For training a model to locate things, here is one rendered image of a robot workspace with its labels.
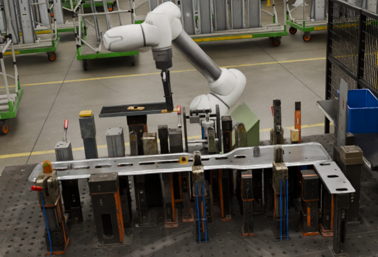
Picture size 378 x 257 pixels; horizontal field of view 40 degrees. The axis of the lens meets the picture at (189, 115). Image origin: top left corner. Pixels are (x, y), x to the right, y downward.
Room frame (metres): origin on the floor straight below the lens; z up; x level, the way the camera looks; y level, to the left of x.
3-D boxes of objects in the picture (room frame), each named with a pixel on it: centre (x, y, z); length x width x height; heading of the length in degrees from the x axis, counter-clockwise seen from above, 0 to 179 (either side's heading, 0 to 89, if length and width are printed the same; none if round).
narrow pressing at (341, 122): (2.20, -0.69, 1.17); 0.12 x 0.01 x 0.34; 0
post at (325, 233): (2.01, -0.58, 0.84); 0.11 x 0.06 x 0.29; 0
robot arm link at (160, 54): (2.25, 0.10, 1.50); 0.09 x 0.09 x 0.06
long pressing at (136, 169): (2.20, 0.06, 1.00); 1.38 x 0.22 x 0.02; 90
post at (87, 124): (2.54, 0.53, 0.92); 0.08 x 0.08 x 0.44; 0
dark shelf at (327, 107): (2.41, -0.86, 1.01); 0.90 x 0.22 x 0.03; 0
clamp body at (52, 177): (2.02, 0.62, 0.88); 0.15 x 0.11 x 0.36; 0
